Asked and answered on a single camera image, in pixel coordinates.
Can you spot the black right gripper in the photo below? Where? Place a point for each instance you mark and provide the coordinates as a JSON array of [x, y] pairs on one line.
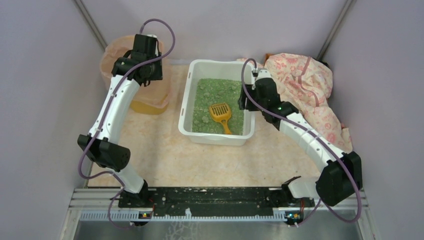
[[245, 102]]

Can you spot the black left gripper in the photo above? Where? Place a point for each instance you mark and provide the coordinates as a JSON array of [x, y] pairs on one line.
[[145, 41]]

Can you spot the yellow plastic litter scoop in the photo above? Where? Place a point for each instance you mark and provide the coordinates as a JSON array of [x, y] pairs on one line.
[[221, 113]]

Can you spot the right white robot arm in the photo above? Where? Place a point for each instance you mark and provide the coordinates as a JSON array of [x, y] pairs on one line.
[[340, 171]]

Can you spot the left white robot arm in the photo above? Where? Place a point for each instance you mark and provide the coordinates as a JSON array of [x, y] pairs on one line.
[[138, 67]]

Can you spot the white plastic litter box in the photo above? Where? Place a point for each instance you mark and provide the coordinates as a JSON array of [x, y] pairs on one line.
[[209, 83]]

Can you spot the cream pink cartoon cloth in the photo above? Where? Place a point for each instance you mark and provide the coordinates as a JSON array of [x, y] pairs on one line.
[[308, 84]]

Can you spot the yellow bin with pink bag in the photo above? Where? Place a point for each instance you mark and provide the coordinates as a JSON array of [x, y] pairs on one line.
[[152, 99]]

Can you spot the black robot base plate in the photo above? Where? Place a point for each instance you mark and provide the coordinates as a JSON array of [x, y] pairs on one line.
[[213, 201]]

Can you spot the aluminium frame rail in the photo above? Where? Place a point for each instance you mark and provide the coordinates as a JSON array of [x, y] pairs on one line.
[[101, 204]]

